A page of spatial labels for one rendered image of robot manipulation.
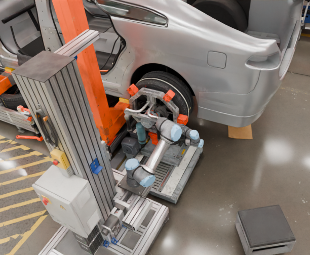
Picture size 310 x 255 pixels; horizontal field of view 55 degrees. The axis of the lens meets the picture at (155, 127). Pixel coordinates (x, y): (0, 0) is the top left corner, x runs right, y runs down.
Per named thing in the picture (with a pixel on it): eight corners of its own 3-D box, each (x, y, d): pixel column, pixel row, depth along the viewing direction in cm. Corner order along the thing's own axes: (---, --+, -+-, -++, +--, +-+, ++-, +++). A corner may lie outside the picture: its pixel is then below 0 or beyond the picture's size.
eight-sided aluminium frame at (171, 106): (180, 135, 317) (179, 95, 280) (178, 140, 313) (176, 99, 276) (136, 123, 338) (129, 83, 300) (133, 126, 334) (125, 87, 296)
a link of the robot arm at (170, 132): (138, 178, 241) (171, 120, 236) (150, 189, 233) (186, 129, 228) (129, 177, 232) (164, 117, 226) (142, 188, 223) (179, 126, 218)
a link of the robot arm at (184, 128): (147, 124, 234) (178, 133, 274) (156, 131, 228) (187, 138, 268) (154, 111, 232) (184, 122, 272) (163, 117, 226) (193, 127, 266)
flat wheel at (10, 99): (23, 81, 479) (17, 68, 462) (56, 87, 457) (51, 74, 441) (-7, 106, 436) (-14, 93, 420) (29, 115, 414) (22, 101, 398)
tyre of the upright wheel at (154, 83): (181, 129, 348) (204, 92, 296) (172, 142, 334) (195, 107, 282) (133, 99, 352) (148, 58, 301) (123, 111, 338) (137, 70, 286)
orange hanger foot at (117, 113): (138, 107, 367) (134, 84, 344) (116, 134, 335) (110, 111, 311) (126, 103, 374) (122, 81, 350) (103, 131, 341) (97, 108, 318)
